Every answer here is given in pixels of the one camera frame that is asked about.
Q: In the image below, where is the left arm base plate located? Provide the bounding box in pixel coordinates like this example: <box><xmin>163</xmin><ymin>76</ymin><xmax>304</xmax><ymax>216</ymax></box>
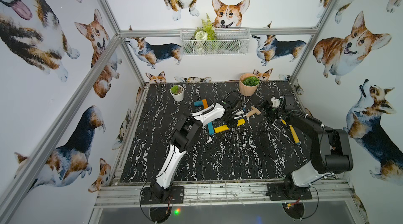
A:
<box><xmin>140</xmin><ymin>186</ymin><xmax>185</xmax><ymax>205</ymax></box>

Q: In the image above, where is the orange block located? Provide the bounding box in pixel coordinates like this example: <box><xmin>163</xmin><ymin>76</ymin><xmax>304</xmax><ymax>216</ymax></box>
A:
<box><xmin>202</xmin><ymin>99</ymin><xmax>208</xmax><ymax>109</ymax></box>

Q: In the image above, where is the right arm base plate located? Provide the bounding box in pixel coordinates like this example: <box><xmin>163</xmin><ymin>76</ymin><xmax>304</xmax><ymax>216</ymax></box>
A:
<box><xmin>266</xmin><ymin>183</ymin><xmax>313</xmax><ymax>201</ymax></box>

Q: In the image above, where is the white wire wall basket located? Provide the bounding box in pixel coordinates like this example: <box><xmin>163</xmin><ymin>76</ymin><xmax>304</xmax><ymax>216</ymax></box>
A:
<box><xmin>180</xmin><ymin>28</ymin><xmax>251</xmax><ymax>56</ymax></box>

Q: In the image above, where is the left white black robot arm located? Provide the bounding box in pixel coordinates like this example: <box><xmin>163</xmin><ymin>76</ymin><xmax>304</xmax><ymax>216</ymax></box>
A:
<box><xmin>150</xmin><ymin>90</ymin><xmax>246</xmax><ymax>203</ymax></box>

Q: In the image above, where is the terracotta plant pot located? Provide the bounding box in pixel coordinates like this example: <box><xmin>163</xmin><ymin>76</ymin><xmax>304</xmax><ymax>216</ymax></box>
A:
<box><xmin>239</xmin><ymin>73</ymin><xmax>260</xmax><ymax>97</ymax></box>

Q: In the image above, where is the small white plant pot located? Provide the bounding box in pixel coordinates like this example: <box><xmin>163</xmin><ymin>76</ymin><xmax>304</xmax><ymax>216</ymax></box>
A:
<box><xmin>170</xmin><ymin>85</ymin><xmax>184</xmax><ymax>102</ymax></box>

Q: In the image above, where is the long teal block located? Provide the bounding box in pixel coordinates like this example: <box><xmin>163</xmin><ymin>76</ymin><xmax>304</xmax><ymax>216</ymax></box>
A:
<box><xmin>207</xmin><ymin>122</ymin><xmax>215</xmax><ymax>135</ymax></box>

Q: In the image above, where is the green fern with white flower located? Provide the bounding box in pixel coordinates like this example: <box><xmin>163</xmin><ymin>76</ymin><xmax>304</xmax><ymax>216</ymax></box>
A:
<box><xmin>193</xmin><ymin>14</ymin><xmax>217</xmax><ymax>54</ymax></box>

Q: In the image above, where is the aluminium front rail frame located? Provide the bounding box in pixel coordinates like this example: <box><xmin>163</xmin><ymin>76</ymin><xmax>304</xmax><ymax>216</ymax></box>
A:
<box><xmin>92</xmin><ymin>178</ymin><xmax>355</xmax><ymax>209</ymax></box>

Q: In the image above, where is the short teal block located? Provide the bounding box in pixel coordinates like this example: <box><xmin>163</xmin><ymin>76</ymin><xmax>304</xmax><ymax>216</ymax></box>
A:
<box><xmin>194</xmin><ymin>101</ymin><xmax>203</xmax><ymax>107</ymax></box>

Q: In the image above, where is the yellow toy shovel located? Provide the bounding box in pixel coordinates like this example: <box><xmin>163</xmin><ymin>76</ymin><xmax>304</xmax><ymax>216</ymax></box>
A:
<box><xmin>280</xmin><ymin>119</ymin><xmax>301</xmax><ymax>145</ymax></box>

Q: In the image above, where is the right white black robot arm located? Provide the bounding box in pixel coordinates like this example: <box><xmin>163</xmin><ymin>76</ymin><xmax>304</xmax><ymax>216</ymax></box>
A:
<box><xmin>259</xmin><ymin>96</ymin><xmax>354</xmax><ymax>198</ymax></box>

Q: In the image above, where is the yellow block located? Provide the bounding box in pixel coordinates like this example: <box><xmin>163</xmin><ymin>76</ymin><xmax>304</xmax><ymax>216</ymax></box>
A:
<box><xmin>237</xmin><ymin>119</ymin><xmax>246</xmax><ymax>126</ymax></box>
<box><xmin>214</xmin><ymin>125</ymin><xmax>229</xmax><ymax>134</ymax></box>

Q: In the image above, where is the natural wood block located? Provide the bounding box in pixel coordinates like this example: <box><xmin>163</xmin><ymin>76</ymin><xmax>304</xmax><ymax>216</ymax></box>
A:
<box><xmin>251</xmin><ymin>106</ymin><xmax>261</xmax><ymax>115</ymax></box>
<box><xmin>246</xmin><ymin>110</ymin><xmax>256</xmax><ymax>118</ymax></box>

